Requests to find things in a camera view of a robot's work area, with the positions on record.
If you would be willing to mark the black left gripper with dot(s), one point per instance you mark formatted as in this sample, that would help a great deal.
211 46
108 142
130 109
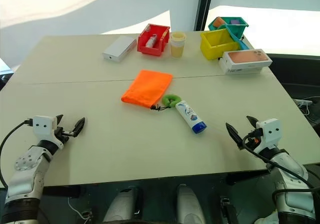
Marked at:
61 133

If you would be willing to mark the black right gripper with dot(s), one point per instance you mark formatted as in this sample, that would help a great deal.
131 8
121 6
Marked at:
250 142

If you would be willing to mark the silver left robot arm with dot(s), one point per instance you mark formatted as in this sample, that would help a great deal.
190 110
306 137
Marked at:
27 174

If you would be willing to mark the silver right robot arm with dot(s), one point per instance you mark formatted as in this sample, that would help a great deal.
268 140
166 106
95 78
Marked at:
292 181

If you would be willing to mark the white tube with blue cap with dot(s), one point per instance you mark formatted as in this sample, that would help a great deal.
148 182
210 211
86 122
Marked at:
190 115

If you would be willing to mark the white power strip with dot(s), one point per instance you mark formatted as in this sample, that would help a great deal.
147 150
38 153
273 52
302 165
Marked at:
303 101

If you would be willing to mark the white phone box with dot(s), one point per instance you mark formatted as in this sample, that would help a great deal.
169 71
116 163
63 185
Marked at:
246 60

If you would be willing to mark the dark object at table side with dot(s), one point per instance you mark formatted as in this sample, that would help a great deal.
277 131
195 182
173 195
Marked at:
5 78

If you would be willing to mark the light blue plastic bin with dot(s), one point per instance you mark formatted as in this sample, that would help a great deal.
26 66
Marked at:
241 44

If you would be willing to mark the yellow plastic bin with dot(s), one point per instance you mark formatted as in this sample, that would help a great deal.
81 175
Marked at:
216 45

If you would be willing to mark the plain white box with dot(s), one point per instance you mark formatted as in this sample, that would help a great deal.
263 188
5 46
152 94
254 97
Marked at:
118 49

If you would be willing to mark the silver rounded shell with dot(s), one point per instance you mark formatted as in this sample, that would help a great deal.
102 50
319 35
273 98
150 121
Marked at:
122 205
188 204

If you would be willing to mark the teal bin with purple block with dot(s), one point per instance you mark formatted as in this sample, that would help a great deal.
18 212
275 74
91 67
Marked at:
237 29

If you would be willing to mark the stacked yellow cups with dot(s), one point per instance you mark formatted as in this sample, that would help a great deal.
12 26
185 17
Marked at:
177 45

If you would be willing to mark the purple block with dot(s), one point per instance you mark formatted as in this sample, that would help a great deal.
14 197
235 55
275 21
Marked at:
235 22

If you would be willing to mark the orange block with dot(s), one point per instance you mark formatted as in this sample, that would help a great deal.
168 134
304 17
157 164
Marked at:
219 22

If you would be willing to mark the teal bin with orange block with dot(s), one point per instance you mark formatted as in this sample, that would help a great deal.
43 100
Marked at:
214 22

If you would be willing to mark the red plastic bin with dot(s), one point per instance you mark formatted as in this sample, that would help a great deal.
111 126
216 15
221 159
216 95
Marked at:
150 48

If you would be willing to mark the small white bottle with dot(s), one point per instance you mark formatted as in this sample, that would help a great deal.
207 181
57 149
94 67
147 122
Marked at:
151 41

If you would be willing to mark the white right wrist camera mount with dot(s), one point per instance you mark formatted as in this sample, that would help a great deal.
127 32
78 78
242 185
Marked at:
270 131

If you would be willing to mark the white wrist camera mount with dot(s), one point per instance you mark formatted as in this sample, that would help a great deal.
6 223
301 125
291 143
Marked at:
270 131
42 128

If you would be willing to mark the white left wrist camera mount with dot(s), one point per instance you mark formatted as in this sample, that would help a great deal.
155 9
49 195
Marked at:
42 128

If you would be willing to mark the black vertical post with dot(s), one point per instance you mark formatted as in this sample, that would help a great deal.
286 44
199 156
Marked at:
203 7

